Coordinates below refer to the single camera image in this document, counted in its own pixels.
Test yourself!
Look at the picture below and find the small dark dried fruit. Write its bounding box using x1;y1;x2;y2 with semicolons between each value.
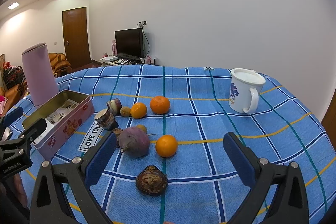
112;128;123;139

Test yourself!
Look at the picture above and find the cut sugarcane piece front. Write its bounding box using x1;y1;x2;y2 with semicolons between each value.
94;109;118;131

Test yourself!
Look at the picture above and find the cut sugarcane piece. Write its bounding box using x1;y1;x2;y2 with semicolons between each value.
94;109;118;131
106;98;122;116

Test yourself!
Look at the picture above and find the dark brown mangosteen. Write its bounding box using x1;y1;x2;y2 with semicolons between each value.
135;165;168;196

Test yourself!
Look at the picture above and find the cut sugarcane piece back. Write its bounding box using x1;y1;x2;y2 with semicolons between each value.
106;98;122;116

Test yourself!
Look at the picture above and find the brown longan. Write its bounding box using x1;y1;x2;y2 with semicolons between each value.
136;124;147;133
120;106;131;117

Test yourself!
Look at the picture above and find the orange fruit front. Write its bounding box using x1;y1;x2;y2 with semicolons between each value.
155;135;178;158

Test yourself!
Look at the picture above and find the orange fruit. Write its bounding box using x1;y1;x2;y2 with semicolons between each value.
130;102;147;119
150;96;170;115
155;135;178;158

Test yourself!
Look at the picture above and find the paper leaflet in tin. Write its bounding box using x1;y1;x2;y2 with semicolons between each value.
33;99;78;145

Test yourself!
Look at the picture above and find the pink metal tin box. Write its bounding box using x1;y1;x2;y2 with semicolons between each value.
22;90;95;161

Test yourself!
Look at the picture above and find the pink cylindrical container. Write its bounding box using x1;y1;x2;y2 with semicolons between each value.
22;43;59;106

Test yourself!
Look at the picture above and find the orange leather armchair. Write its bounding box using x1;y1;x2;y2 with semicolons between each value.
49;53;72;78

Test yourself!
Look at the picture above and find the orange fruit back left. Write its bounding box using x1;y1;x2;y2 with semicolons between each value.
130;102;147;119

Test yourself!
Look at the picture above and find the blue plaid tablecloth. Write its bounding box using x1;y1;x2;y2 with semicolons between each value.
56;65;335;223

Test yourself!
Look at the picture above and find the orange fruit back right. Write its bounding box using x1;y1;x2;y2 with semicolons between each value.
150;96;170;115

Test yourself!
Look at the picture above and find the white TV stand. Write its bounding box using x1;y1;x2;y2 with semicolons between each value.
99;55;158;67

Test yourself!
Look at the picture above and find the brown wooden door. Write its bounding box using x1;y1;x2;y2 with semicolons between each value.
62;7;91;69

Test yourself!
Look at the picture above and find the white printed mug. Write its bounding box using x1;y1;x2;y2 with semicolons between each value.
229;68;266;114

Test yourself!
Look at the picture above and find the black television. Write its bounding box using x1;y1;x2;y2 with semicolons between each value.
114;28;145;58

